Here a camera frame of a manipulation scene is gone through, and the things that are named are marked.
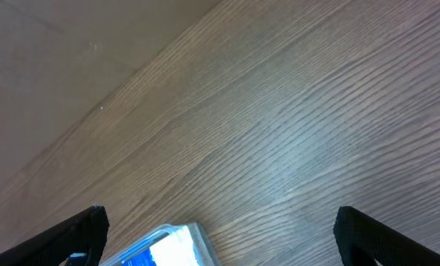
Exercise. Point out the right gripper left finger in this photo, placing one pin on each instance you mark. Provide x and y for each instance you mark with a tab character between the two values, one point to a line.
78	240

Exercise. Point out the white medicine box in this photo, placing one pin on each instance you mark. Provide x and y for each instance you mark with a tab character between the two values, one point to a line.
176	249

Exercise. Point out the clear plastic container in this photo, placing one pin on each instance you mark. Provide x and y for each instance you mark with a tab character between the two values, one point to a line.
203	248

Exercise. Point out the blue medicine box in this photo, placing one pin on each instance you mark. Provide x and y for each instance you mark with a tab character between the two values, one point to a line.
144	258

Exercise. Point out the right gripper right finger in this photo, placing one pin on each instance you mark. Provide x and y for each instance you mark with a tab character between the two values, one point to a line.
362	240

